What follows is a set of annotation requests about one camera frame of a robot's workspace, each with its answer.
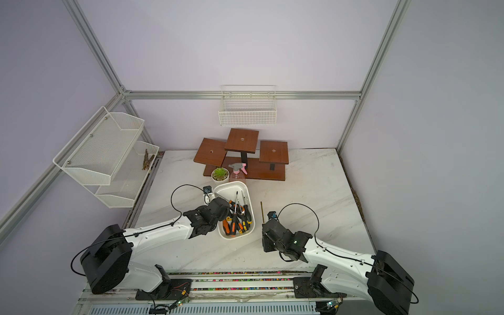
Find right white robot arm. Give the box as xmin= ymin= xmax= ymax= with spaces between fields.
xmin=262 ymin=219 xmax=415 ymax=314

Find brown wooden tiered stand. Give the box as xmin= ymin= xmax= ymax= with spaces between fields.
xmin=194 ymin=128 xmax=290 ymax=181

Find white wire wall basket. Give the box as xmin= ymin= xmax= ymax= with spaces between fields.
xmin=218 ymin=85 xmax=278 ymax=127

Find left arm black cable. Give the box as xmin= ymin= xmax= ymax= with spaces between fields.
xmin=70 ymin=184 xmax=209 ymax=276

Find aluminium cage frame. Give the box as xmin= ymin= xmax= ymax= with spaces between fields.
xmin=1 ymin=1 xmax=410 ymax=247

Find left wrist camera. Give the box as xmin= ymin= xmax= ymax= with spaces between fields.
xmin=203 ymin=186 xmax=213 ymax=200

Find white mesh shelf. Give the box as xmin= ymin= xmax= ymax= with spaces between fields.
xmin=92 ymin=141 xmax=159 ymax=208
xmin=52 ymin=107 xmax=144 ymax=186

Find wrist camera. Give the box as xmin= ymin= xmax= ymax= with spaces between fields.
xmin=203 ymin=186 xmax=213 ymax=200
xmin=267 ymin=211 xmax=278 ymax=220

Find small potted green plant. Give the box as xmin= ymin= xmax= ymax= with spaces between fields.
xmin=211 ymin=167 xmax=230 ymax=186

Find lower white mesh shelf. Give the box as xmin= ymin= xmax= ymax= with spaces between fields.
xmin=92 ymin=141 xmax=159 ymax=208

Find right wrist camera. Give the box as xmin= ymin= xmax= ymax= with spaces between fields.
xmin=267 ymin=211 xmax=278 ymax=220

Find white plastic storage box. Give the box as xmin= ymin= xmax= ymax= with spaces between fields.
xmin=213 ymin=181 xmax=255 ymax=240

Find pink spray bottle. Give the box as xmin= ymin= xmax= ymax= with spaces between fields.
xmin=229 ymin=162 xmax=248 ymax=183

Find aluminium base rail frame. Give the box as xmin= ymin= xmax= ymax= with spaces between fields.
xmin=72 ymin=270 xmax=380 ymax=314

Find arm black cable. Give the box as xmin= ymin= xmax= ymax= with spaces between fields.
xmin=275 ymin=203 xmax=419 ymax=305
xmin=70 ymin=184 xmax=209 ymax=276

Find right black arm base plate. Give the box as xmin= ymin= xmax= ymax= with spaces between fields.
xmin=293 ymin=264 xmax=347 ymax=299

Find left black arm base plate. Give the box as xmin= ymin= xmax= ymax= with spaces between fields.
xmin=135 ymin=265 xmax=192 ymax=301

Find upper white mesh shelf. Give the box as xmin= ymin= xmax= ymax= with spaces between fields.
xmin=52 ymin=107 xmax=144 ymax=186

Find brown twigs on shelf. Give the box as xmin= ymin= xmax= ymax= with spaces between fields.
xmin=143 ymin=149 xmax=156 ymax=170

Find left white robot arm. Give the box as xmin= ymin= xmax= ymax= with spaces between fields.
xmin=80 ymin=197 xmax=230 ymax=297

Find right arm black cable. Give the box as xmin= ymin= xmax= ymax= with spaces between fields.
xmin=275 ymin=203 xmax=419 ymax=305

